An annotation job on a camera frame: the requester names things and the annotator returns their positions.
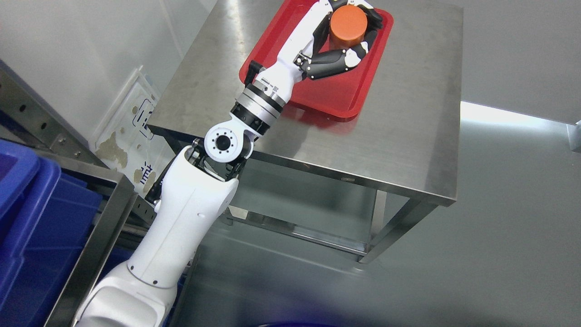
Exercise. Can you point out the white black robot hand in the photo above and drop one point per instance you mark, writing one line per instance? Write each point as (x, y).
(300, 56)

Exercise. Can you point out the orange cylindrical capacitor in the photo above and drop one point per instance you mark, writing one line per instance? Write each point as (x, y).
(348, 25)

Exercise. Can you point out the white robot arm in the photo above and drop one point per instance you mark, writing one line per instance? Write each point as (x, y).
(140, 292)

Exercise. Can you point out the red plastic tray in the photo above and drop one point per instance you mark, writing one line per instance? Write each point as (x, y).
(341, 96)

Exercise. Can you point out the stainless steel table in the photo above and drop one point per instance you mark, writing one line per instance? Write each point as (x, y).
(403, 145)

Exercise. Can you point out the large blue bin left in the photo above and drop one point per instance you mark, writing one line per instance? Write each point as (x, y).
(46, 215)

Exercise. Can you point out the white wall sign plate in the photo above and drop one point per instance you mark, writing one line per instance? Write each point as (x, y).
(123, 140)

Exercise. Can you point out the metal shelf rail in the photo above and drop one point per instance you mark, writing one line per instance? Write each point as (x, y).
(26, 116)

